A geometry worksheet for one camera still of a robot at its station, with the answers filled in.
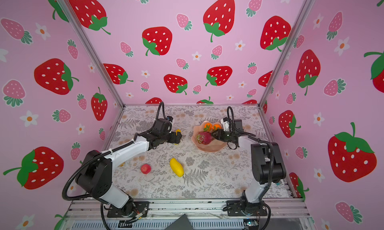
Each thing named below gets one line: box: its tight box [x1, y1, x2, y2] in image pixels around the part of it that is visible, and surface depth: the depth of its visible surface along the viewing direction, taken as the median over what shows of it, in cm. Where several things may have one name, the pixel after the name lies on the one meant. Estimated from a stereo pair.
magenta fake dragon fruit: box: [196, 131, 215, 145], surface depth 94 cm
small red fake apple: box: [140, 164, 152, 175], surface depth 86 cm
